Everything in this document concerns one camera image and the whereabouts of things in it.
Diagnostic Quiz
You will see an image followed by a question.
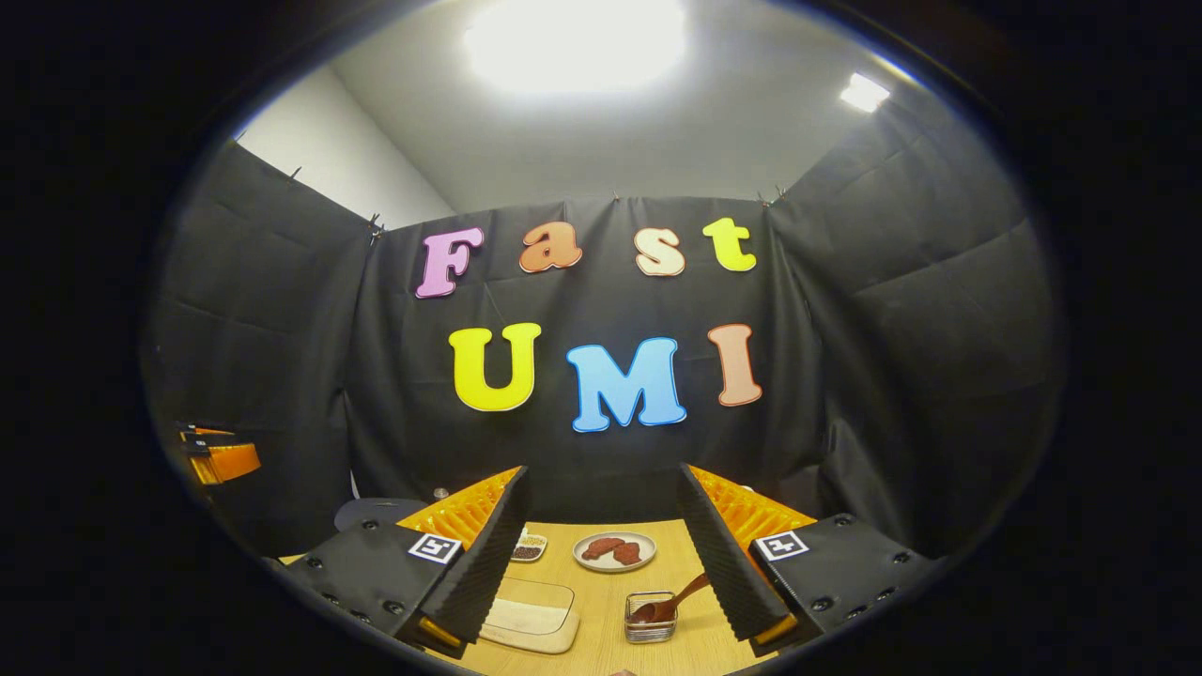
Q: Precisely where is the clear glass tray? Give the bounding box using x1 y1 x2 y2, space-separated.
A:
479 577 580 655

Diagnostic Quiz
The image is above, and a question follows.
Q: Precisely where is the large ceiling light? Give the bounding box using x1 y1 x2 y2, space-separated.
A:
463 0 688 95

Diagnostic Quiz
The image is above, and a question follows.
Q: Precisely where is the black silver rice cooker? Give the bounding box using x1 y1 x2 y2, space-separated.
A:
334 497 428 534

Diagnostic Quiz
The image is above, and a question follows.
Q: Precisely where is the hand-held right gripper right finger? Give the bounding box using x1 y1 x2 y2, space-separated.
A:
676 462 945 658

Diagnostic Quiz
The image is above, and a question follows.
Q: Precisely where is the white rice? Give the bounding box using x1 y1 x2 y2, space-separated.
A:
484 598 569 639

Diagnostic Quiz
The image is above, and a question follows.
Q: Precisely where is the metal wire chopstick holder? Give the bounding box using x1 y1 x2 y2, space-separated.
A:
624 591 679 645

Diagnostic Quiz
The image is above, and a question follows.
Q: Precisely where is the brown wooden spoon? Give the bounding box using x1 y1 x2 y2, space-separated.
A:
629 573 712 625

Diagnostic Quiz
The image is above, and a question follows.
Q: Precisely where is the round white plate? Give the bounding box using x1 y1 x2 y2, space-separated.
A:
573 531 657 574

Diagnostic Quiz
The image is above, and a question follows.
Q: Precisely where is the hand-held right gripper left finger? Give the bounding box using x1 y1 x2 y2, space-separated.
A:
277 465 532 658

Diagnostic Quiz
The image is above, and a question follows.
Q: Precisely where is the small ceiling light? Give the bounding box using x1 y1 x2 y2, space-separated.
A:
839 72 891 115

